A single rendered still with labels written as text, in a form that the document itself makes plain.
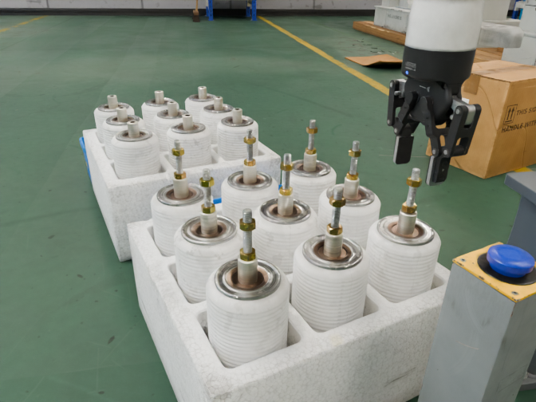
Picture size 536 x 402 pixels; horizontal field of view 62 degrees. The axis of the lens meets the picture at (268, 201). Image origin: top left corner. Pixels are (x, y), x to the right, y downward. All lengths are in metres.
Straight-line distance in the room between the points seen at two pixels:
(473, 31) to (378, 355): 0.39
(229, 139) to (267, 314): 0.59
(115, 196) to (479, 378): 0.71
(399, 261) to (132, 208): 0.57
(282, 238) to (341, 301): 0.13
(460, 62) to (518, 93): 0.98
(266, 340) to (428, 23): 0.38
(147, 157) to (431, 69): 0.61
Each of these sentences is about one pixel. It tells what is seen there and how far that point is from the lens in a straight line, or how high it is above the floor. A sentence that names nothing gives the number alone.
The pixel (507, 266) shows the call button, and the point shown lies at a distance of 0.46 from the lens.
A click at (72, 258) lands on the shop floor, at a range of 1.06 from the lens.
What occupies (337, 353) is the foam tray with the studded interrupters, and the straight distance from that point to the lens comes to 0.55.
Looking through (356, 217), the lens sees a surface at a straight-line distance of 0.67.
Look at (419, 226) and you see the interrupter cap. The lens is 0.65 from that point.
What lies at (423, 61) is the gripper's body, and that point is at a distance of 0.52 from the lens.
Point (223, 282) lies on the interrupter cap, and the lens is 0.50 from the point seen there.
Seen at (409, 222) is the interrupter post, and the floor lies 0.27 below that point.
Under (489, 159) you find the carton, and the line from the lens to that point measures 1.51.
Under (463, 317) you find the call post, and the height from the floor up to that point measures 0.26.
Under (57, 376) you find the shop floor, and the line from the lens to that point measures 0.81.
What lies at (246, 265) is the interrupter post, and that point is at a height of 0.28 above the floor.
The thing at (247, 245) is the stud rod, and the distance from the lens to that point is 0.48.
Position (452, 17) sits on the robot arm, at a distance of 0.51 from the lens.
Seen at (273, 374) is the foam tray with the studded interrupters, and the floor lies 0.18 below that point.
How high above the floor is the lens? 0.56
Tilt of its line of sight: 27 degrees down
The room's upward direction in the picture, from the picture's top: 1 degrees clockwise
